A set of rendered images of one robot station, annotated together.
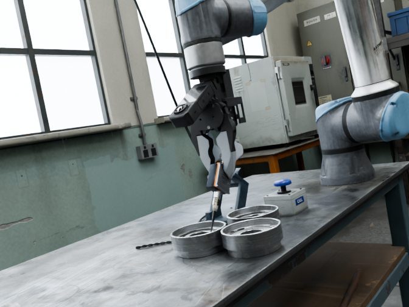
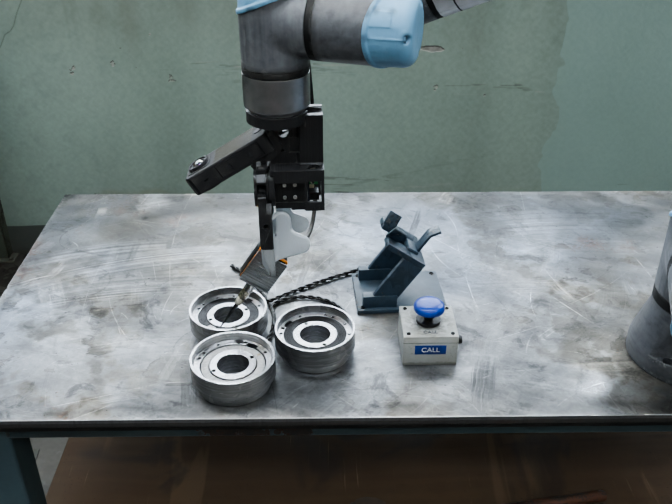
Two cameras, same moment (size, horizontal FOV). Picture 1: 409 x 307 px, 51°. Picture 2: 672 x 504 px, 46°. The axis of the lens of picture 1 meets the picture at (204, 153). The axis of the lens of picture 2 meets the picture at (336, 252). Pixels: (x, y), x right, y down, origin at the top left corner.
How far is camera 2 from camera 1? 90 cm
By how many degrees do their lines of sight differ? 54
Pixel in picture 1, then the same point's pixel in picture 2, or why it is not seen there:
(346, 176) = (643, 352)
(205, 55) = (248, 98)
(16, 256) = (403, 97)
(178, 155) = not seen: outside the picture
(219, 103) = (256, 177)
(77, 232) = (513, 95)
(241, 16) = (334, 44)
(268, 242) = (209, 394)
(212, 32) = (262, 65)
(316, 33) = not seen: outside the picture
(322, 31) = not seen: outside the picture
